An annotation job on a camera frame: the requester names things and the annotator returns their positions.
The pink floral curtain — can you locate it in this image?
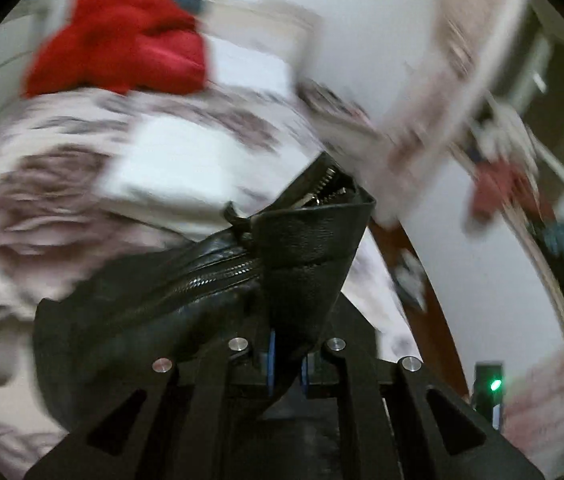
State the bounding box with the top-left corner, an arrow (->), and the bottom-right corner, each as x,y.
361,0 -> 527,228

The white bedside nightstand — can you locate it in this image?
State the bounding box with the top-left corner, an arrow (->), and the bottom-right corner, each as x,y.
296,79 -> 390,183

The white pillow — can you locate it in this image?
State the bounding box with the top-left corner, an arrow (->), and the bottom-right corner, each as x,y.
204,36 -> 295,98

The black leather jacket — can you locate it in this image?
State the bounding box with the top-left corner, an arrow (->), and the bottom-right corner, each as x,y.
32,154 -> 375,430

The red garment on sill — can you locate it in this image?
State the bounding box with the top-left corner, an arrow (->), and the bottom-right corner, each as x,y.
470,159 -> 554,222

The red quilted duvet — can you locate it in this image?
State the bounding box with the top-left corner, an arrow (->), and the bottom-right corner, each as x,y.
23,0 -> 207,98

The white fluffy garment on sill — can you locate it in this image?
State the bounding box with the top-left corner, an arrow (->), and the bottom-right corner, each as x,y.
472,100 -> 537,172

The folded white towel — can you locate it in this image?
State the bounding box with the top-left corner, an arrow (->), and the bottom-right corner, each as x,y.
94,116 -> 288,242

